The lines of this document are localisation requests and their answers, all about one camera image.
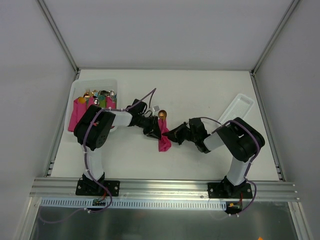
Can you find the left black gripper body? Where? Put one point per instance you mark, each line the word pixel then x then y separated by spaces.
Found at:
pixel 151 126

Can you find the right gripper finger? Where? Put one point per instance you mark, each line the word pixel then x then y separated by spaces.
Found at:
pixel 179 139
pixel 180 130

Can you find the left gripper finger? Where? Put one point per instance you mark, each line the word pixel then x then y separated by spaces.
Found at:
pixel 154 134
pixel 155 124

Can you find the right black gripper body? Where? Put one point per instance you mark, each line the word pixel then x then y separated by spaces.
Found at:
pixel 184 132

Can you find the pink paper napkin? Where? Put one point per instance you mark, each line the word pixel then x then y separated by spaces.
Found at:
pixel 164 144

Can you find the copper spoon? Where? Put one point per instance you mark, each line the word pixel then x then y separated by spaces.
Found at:
pixel 162 115

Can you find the small white perforated tray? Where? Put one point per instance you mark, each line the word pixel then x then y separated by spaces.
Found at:
pixel 239 107

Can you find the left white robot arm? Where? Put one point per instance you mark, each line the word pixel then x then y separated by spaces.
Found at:
pixel 92 132

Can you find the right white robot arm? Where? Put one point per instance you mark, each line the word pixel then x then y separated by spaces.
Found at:
pixel 243 142

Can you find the pink rolled napkin right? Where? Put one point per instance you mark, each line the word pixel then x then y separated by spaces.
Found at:
pixel 110 102

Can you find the pink rolled napkin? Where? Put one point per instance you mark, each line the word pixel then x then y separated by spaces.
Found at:
pixel 82 106
pixel 110 102
pixel 74 116

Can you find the green rolled napkin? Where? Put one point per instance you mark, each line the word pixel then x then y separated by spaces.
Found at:
pixel 102 101

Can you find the pink rolled napkin far left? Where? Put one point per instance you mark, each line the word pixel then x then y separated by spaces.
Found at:
pixel 74 116

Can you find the orange round spoon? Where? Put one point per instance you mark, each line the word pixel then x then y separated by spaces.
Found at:
pixel 81 100

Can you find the large white plastic basket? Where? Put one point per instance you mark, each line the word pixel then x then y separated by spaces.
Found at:
pixel 79 87

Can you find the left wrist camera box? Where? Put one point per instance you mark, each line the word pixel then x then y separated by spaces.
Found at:
pixel 155 108

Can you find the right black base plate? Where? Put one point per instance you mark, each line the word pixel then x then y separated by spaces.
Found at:
pixel 219 190

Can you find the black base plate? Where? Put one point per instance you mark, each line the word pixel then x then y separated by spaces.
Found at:
pixel 219 190
pixel 85 189

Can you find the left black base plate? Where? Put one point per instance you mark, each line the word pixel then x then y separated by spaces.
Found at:
pixel 85 189

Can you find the white slotted cable duct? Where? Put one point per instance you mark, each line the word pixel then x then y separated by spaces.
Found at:
pixel 92 203

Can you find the left aluminium frame post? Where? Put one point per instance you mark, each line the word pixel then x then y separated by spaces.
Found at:
pixel 57 33

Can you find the aluminium frame post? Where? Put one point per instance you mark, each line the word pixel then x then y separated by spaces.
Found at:
pixel 57 33
pixel 278 30

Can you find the aluminium mounting rail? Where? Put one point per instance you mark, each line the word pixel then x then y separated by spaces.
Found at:
pixel 150 189

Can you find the right aluminium frame post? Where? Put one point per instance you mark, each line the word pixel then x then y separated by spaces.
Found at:
pixel 278 30

